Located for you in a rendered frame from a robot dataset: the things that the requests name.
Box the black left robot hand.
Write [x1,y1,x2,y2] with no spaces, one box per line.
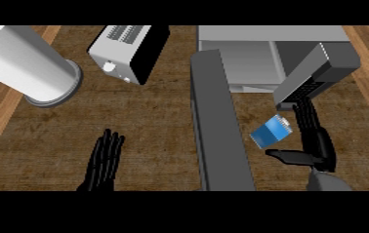
[75,128,126,192]

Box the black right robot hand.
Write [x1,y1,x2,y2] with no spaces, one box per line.
[264,97,337,174]

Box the blue milk carton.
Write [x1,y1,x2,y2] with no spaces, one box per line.
[249,113,293,150]

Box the dark grey microwave door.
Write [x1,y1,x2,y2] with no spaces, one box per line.
[188,49,258,192]

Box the grey microwave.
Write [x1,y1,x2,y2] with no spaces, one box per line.
[197,24,361,112]

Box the white cylindrical appliance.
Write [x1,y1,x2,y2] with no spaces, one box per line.
[0,24,85,108]

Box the white toaster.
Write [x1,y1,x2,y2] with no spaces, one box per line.
[86,24,171,86]

